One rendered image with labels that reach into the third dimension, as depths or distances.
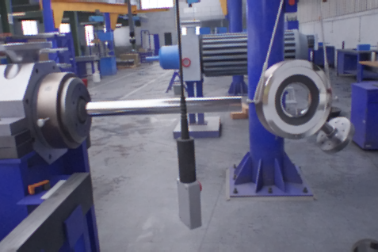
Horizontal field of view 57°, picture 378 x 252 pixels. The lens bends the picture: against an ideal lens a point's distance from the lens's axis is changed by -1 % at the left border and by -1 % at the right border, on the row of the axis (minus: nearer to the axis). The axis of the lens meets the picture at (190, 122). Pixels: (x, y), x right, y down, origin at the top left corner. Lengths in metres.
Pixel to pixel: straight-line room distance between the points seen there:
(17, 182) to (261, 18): 2.26
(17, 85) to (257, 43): 2.04
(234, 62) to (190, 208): 4.21
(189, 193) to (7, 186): 0.93
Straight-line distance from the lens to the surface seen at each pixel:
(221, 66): 5.11
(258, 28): 3.10
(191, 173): 0.90
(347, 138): 1.82
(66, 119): 1.65
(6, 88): 1.70
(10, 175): 1.61
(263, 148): 3.24
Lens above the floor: 1.39
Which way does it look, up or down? 13 degrees down
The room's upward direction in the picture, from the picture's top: 3 degrees counter-clockwise
